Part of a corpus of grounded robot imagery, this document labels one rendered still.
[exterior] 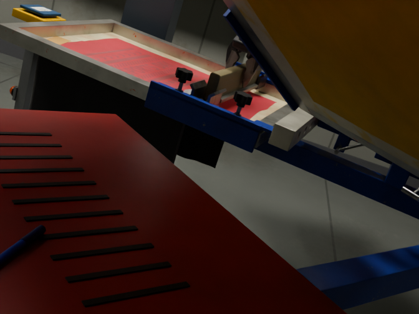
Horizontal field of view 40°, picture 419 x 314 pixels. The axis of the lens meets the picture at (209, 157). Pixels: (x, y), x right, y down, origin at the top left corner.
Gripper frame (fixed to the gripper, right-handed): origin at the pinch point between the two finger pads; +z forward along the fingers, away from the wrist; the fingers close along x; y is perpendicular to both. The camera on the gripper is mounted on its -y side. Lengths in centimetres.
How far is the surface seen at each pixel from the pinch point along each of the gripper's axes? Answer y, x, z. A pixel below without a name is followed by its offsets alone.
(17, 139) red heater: -106, -8, -9
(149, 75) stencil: -6.8, 23.2, 6.3
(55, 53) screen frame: -29, 41, 4
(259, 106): 7.6, -7.4, 6.3
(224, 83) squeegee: -14.1, -1.4, -1.6
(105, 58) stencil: -9.0, 37.2, 6.3
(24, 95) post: 10, 76, 36
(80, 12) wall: 237, 205, 50
